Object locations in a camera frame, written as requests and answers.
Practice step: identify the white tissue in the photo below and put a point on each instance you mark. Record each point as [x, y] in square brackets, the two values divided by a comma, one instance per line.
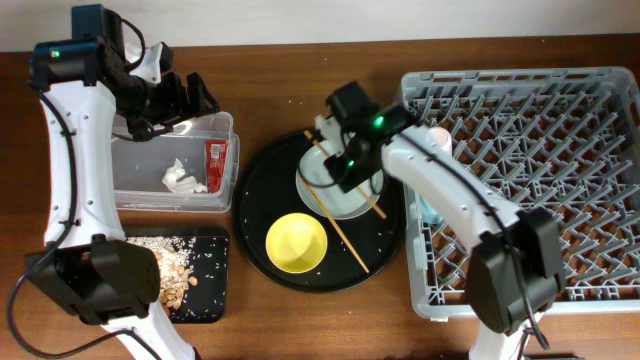
[176, 180]

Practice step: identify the wooden chopstick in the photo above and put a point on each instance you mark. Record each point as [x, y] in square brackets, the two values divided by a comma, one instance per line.
[327, 150]
[336, 226]

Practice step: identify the round black tray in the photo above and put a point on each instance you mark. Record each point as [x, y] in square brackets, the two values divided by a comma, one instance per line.
[266, 191]

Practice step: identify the blue cup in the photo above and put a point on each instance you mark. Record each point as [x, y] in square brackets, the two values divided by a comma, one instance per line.
[429, 214]

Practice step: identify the pink cup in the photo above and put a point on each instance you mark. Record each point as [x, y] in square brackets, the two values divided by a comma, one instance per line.
[443, 138]

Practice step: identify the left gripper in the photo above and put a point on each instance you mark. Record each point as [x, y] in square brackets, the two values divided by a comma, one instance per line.
[177, 108]

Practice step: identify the red snack wrapper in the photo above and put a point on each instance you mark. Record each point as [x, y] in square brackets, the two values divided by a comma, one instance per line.
[215, 161]

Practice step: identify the grey plate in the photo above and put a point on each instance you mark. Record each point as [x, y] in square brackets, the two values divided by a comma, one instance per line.
[340, 205]

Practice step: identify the food scraps and rice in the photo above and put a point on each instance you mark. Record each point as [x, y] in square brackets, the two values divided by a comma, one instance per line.
[174, 257]

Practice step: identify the grey dishwasher rack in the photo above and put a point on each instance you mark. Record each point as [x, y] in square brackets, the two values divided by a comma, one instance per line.
[565, 139]

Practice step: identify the yellow bowl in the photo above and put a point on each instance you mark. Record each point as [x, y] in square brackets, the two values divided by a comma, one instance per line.
[296, 243]

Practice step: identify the clear plastic bin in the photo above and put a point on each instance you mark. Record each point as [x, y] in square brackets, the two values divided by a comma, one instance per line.
[138, 168]

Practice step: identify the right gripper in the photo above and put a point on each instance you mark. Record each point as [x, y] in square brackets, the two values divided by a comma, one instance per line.
[344, 178]

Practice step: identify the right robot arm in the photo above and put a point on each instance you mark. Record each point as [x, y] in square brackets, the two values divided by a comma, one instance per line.
[516, 270]

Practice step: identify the black rectangular tray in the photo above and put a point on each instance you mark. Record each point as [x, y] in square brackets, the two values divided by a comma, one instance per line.
[204, 303]

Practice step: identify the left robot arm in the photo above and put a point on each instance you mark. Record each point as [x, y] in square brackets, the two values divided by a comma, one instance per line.
[87, 267]

